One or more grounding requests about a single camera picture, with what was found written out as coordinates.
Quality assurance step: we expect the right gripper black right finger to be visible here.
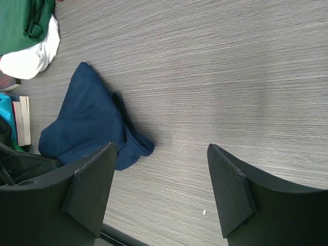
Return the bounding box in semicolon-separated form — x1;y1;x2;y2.
207;144;327;245

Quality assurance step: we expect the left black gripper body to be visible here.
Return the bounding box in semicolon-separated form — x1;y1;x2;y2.
1;143;62;185

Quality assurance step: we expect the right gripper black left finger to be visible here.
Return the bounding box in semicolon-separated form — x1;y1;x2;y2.
1;143;117;245

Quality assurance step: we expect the navy blue t-shirt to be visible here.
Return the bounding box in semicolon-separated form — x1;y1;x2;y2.
38;62;155;171

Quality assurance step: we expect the black crumpled t-shirt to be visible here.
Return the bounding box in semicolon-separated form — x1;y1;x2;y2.
0;117;12;148

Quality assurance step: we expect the teal t-shirt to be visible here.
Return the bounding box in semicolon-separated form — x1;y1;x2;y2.
1;92;24;152

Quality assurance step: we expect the brown cover book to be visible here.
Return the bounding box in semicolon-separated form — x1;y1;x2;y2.
0;70;32;147

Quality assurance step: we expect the white folded t-shirt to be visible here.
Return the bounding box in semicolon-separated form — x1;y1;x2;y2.
1;15;60;80

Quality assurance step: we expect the green folded t-shirt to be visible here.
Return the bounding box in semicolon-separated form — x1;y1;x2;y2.
1;0;55;55

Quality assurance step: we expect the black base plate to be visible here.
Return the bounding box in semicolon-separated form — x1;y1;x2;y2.
94;223;149;246

